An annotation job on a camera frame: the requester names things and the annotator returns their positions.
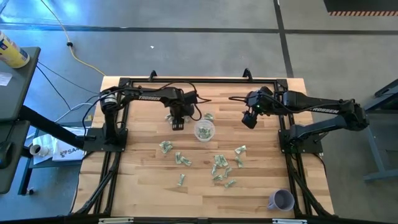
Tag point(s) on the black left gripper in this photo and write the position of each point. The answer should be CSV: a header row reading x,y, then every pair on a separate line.
x,y
182,110

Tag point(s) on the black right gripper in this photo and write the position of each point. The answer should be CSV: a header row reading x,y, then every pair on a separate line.
x,y
259,104

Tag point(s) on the clear plastic cup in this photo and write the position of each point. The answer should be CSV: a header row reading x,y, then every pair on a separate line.
x,y
197,133

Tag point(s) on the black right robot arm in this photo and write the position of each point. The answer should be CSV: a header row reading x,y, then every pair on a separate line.
x,y
311,102

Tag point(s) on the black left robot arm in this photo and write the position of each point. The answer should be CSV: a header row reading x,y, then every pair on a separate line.
x,y
149,97

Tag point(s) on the black hook clamp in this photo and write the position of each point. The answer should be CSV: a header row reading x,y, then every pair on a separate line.
x,y
247,74
152,74

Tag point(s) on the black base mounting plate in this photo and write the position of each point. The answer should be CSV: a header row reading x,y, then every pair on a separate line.
x,y
308,149
102,147

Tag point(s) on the purple mug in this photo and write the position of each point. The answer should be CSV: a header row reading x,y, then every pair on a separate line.
x,y
281,200

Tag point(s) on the white printed paper sheet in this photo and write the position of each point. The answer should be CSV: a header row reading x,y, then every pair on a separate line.
x,y
70,153

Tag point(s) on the black diagonal support bar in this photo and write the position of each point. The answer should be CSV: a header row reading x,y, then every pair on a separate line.
x,y
49,126

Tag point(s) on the grey metal table stand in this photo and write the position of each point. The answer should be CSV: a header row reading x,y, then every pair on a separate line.
x,y
382,102

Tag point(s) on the black hazard-striped mat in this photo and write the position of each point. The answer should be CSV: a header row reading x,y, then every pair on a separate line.
x,y
360,6

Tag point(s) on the grey side desk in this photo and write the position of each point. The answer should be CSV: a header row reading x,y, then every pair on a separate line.
x,y
15,90

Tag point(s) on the black device on desk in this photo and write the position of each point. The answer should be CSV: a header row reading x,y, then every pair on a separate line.
x,y
5,154

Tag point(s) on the small white paper label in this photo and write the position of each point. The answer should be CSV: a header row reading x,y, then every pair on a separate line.
x,y
4,78

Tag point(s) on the yellow wipes canister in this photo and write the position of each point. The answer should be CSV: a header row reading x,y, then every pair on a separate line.
x,y
12,53

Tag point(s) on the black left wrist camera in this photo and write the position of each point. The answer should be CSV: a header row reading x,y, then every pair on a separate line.
x,y
191,98

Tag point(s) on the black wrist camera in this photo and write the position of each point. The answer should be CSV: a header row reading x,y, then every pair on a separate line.
x,y
191,98
265,91

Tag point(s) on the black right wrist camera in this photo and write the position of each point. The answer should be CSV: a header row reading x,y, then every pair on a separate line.
x,y
265,91

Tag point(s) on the black aluminium table frame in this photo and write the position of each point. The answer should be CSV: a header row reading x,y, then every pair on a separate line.
x,y
217,81

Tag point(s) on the white bracket strip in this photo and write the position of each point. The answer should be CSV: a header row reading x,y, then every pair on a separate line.
x,y
289,221
115,220

